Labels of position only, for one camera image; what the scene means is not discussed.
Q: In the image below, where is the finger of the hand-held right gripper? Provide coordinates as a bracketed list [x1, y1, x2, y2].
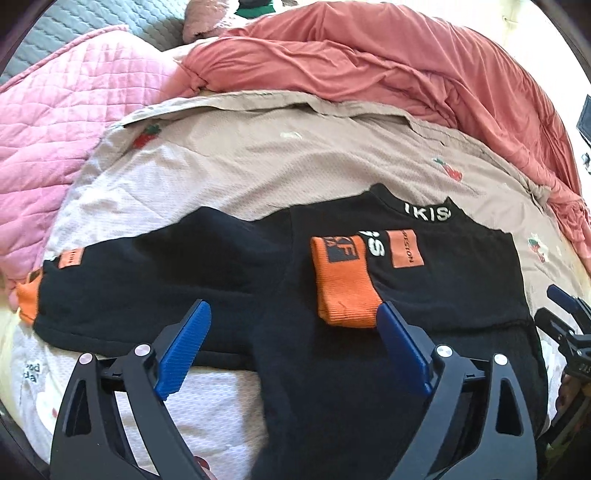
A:
[534, 309, 581, 345]
[547, 285, 591, 325]

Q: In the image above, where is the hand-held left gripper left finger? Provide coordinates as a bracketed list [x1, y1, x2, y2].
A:
[50, 299, 213, 480]

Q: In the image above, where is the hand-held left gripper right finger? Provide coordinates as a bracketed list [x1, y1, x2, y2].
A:
[376, 300, 539, 480]

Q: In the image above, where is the black sweater with orange cuffs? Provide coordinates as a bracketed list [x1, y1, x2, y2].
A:
[16, 183, 550, 480]

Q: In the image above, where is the dark device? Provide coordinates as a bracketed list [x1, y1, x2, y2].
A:
[576, 95, 591, 139]

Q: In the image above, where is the beige strawberry print blanket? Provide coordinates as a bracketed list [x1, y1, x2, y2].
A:
[0, 92, 591, 480]

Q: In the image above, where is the pink quilted blanket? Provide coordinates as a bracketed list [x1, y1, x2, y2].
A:
[0, 25, 185, 278]

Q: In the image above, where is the coral red duvet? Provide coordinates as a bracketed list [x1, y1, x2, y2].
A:
[157, 0, 591, 241]

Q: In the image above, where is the dusty pink plush cloth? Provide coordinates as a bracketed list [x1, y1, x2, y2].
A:
[182, 0, 250, 40]

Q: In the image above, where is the grey quilted bedspread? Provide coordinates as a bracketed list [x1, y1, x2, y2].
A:
[0, 0, 195, 86]

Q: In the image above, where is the green and black item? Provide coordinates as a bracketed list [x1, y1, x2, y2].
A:
[235, 0, 278, 19]

